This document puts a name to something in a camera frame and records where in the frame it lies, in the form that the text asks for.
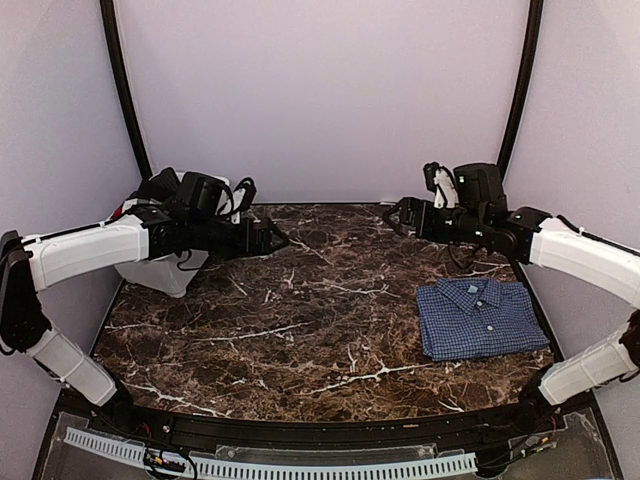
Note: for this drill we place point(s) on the left black frame post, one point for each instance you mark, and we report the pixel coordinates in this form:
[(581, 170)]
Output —
[(123, 90)]

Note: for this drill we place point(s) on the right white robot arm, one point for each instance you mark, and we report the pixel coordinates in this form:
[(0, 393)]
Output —
[(551, 248)]

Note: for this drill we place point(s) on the white slotted cable duct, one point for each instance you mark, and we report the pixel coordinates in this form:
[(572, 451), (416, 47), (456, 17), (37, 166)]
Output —
[(256, 463)]

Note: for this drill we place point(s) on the blue checked long sleeve shirt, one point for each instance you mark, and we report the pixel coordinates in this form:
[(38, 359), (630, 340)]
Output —
[(471, 318)]

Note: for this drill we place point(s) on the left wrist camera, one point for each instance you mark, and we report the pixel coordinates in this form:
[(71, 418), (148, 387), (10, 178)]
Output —
[(201, 193)]

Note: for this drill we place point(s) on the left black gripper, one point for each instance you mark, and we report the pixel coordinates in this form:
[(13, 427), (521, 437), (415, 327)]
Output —
[(247, 246)]

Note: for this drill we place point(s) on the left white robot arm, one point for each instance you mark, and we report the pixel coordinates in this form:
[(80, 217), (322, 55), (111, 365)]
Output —
[(34, 264)]

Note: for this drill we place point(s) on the right black frame post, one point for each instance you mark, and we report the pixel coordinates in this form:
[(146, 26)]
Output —
[(525, 70)]

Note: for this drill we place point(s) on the black white patterned shirt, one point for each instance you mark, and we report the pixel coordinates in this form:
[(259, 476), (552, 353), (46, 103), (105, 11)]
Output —
[(155, 190)]

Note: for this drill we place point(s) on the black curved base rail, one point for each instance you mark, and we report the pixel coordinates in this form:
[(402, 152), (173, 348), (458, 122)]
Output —
[(573, 443)]

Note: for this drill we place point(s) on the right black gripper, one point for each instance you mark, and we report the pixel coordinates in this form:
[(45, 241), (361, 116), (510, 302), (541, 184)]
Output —
[(423, 224)]

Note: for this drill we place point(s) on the black frame post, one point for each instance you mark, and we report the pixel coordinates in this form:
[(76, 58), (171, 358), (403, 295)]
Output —
[(525, 70), (123, 90)]

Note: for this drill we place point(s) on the white plastic bin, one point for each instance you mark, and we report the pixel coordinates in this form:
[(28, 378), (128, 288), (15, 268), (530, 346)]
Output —
[(176, 258)]

